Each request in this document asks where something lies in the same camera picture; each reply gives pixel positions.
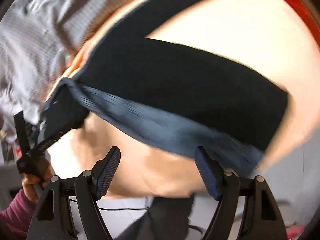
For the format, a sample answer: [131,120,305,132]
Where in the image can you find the black pants with patterned waistband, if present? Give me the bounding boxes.
[44,0,288,177]

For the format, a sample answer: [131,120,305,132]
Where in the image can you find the person's left hand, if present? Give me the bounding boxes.
[22,165,53,204]

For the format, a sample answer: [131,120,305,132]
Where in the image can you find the dark garment on floor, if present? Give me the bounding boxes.
[117,195,203,240]

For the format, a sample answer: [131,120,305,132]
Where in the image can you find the grey striped blanket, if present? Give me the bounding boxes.
[1,0,129,124]

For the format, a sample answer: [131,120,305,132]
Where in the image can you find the peach bed sheet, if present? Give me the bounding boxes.
[48,0,319,198]

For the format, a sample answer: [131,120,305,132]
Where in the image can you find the black cable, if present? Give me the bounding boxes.
[68,197,151,212]

